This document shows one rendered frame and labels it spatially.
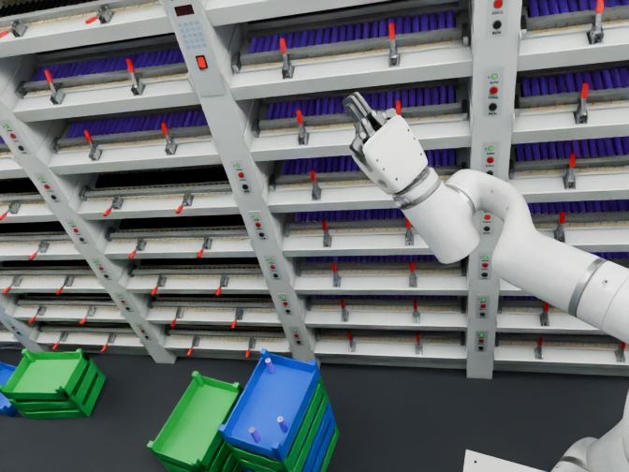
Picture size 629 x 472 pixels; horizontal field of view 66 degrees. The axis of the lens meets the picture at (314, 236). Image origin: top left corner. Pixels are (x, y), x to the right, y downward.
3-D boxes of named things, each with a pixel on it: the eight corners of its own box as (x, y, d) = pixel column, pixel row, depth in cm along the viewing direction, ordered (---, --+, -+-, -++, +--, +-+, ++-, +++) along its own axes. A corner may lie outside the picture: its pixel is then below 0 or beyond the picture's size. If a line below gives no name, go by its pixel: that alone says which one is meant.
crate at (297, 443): (289, 474, 146) (284, 462, 141) (233, 454, 154) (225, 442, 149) (325, 388, 166) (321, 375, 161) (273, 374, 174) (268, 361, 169)
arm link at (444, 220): (453, 172, 81) (417, 208, 79) (494, 231, 85) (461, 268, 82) (424, 178, 89) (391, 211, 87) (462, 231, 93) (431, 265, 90)
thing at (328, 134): (471, 147, 127) (473, 109, 116) (254, 161, 143) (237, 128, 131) (467, 91, 137) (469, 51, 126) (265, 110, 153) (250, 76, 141)
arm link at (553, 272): (639, 214, 68) (457, 154, 88) (577, 294, 63) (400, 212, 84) (632, 254, 74) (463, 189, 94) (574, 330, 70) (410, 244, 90)
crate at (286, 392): (284, 462, 141) (277, 449, 136) (225, 442, 149) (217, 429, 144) (321, 375, 161) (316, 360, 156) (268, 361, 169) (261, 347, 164)
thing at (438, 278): (468, 295, 164) (469, 277, 153) (296, 294, 180) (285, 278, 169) (465, 243, 175) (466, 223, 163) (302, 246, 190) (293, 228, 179)
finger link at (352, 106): (355, 143, 81) (330, 110, 79) (367, 132, 82) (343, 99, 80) (365, 139, 78) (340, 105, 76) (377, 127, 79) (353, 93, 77)
